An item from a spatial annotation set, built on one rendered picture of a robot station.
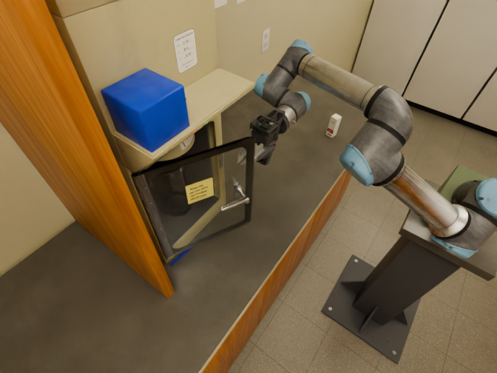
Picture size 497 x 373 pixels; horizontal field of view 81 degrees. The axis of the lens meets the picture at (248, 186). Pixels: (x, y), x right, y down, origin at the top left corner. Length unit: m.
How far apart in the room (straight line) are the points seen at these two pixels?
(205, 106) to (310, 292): 1.61
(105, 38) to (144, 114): 0.14
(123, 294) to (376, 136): 0.88
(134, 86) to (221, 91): 0.21
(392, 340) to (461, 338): 0.43
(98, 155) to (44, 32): 0.18
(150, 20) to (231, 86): 0.22
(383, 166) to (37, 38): 0.74
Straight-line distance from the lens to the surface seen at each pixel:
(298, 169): 1.32
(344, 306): 2.06
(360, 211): 2.49
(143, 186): 0.73
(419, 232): 1.29
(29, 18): 0.42
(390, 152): 0.84
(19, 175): 1.12
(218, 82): 0.73
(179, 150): 0.82
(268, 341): 1.93
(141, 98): 0.53
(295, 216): 1.16
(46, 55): 0.43
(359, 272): 2.19
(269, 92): 1.01
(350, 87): 0.92
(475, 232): 1.09
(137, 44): 0.61
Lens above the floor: 1.88
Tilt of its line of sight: 50 degrees down
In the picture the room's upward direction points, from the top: 2 degrees clockwise
